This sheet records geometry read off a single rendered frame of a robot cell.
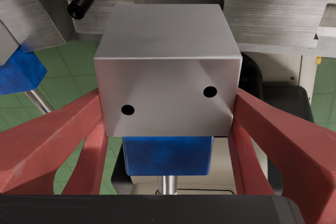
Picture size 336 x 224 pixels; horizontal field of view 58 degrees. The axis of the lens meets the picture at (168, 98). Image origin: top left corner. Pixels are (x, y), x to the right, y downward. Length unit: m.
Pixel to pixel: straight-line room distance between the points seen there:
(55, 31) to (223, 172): 0.32
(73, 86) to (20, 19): 1.35
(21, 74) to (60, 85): 1.35
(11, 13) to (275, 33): 0.20
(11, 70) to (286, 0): 0.23
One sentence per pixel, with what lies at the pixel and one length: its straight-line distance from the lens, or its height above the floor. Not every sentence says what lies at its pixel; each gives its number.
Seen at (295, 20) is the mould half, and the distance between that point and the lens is 0.19.
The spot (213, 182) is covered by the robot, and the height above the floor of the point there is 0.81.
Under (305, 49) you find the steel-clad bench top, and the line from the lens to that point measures 0.32.
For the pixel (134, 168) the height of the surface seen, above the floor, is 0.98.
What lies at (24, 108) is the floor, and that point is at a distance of 1.91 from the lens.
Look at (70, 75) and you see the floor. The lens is 1.57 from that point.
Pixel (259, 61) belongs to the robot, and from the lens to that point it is 0.98.
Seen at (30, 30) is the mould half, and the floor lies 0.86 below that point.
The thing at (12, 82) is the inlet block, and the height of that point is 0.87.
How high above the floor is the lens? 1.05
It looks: 45 degrees down
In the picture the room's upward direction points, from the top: 168 degrees counter-clockwise
